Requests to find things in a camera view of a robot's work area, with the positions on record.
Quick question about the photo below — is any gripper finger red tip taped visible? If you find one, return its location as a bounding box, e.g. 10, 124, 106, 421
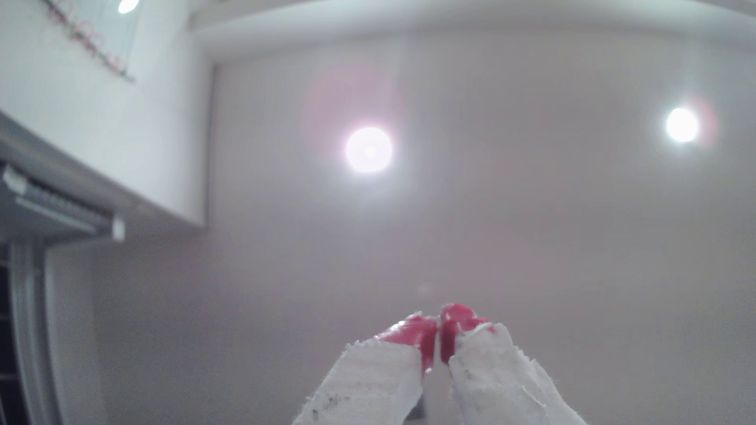
292, 313, 439, 425
440, 303, 588, 425

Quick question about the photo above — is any round ceiling light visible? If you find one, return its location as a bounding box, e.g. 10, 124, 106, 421
345, 126, 394, 174
665, 107, 700, 144

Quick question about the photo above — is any grey window frame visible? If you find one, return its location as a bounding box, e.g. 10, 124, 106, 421
0, 239, 63, 425

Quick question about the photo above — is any grey curtain rail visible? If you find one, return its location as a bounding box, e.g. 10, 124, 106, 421
0, 164, 126, 243

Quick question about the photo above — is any framed glass wall panel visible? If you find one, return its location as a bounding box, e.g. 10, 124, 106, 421
44, 0, 144, 80

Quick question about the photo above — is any red string garland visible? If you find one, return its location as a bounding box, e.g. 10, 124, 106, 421
46, 0, 132, 79

